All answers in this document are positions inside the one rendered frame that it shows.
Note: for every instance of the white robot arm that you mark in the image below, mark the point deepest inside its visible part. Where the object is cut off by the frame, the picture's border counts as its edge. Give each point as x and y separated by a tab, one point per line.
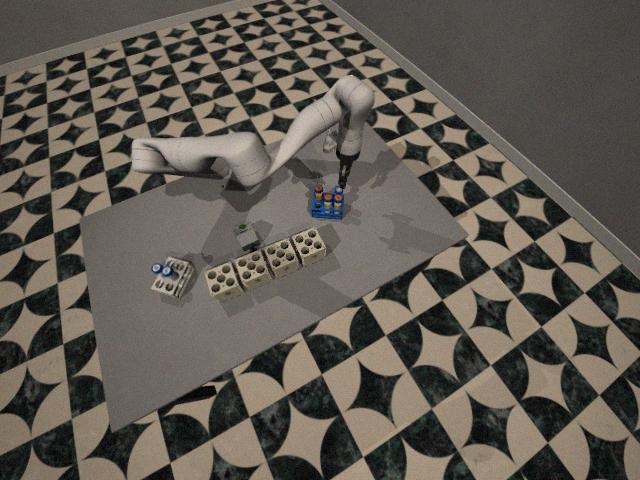
245	153

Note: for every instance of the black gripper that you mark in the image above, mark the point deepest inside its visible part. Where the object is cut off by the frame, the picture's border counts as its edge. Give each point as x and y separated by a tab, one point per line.
345	164

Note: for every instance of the conical centrifuge tube with yellow liquid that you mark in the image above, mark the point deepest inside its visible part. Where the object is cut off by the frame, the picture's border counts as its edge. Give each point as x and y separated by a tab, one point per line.
337	202
327	202

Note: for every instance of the blue sample tube rack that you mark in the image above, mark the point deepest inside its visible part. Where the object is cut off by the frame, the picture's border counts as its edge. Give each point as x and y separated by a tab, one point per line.
318	209

